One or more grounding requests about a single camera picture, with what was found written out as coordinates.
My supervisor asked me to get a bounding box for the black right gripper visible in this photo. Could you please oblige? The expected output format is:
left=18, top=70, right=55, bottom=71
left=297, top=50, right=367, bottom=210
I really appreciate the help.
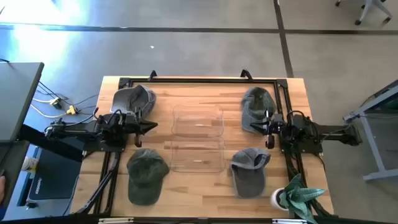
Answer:
left=249, top=108, right=295, bottom=150

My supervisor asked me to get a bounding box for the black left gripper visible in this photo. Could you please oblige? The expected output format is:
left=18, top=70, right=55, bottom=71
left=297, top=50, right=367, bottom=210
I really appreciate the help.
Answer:
left=123, top=107, right=159, bottom=149

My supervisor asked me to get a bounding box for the grey-green cap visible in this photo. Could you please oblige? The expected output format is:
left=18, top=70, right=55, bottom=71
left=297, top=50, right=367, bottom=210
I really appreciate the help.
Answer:
left=241, top=86, right=277, bottom=133

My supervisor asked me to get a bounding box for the light grey cap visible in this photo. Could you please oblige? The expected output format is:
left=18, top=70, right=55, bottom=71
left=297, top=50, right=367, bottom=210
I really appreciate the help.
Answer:
left=110, top=84, right=157, bottom=121

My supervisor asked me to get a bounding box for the dark green cap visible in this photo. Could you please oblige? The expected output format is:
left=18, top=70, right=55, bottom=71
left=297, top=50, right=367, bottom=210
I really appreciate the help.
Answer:
left=126, top=148, right=170, bottom=206

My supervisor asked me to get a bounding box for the dark grey cap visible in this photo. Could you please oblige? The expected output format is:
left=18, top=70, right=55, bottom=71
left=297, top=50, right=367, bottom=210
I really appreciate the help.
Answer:
left=230, top=147, right=272, bottom=199

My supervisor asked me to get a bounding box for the clear plastic bin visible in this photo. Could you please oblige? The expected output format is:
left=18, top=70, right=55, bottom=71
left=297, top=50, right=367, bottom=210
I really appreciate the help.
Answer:
left=169, top=136, right=227, bottom=174
left=171, top=104, right=225, bottom=138

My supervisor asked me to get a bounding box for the green plant in white pot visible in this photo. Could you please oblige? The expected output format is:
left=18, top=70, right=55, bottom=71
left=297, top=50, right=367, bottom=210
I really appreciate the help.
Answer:
left=269, top=173, right=326, bottom=224

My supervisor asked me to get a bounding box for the black and yellow plug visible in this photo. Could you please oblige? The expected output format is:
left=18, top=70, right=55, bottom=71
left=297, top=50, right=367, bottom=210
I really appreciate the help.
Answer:
left=49, top=97, right=63, bottom=110

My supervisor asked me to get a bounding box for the black mat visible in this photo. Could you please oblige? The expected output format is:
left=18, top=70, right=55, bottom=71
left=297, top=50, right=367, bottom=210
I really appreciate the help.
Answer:
left=27, top=147, right=82, bottom=200

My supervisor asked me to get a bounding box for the paper cup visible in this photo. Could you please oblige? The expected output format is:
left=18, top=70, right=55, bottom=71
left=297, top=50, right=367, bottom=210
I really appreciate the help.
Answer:
left=21, top=156, right=40, bottom=173

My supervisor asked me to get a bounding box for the dark grey desk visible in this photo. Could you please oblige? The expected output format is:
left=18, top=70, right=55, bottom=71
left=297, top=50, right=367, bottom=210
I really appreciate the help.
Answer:
left=0, top=61, right=45, bottom=144

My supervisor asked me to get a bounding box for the person's hand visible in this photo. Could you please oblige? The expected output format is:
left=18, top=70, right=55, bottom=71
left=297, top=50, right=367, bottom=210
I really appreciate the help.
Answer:
left=0, top=175, right=6, bottom=206

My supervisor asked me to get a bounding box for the grey office chair base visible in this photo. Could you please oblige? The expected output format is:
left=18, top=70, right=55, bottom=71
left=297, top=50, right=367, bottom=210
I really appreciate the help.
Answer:
left=335, top=0, right=393, bottom=26

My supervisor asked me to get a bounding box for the black aluminium frame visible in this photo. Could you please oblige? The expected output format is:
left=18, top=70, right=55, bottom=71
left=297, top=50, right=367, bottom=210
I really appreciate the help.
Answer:
left=74, top=76, right=335, bottom=218

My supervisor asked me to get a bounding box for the silver metal bracket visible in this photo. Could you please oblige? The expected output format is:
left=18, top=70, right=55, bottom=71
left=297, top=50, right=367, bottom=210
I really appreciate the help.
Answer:
left=98, top=217, right=135, bottom=224
left=272, top=218, right=308, bottom=224

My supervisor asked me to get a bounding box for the grey table frame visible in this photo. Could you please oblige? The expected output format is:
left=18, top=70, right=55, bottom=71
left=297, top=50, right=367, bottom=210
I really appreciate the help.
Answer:
left=343, top=79, right=398, bottom=182

